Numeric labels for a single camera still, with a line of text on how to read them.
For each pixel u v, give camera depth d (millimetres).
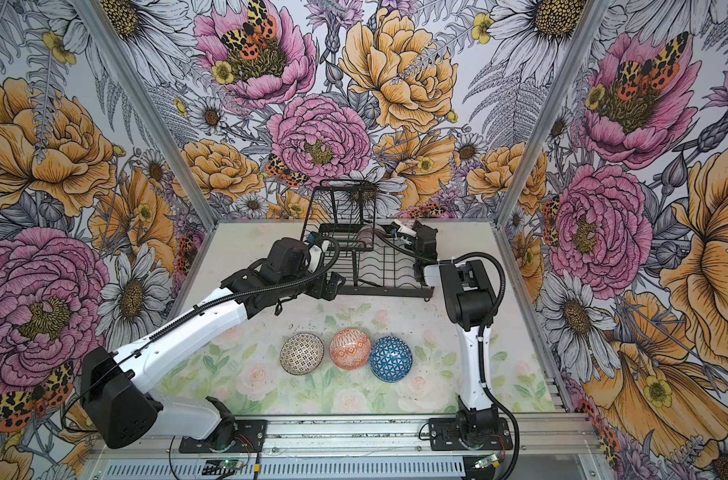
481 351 617
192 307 484
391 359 838
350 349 874
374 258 1082
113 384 397
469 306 606
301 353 871
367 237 870
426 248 844
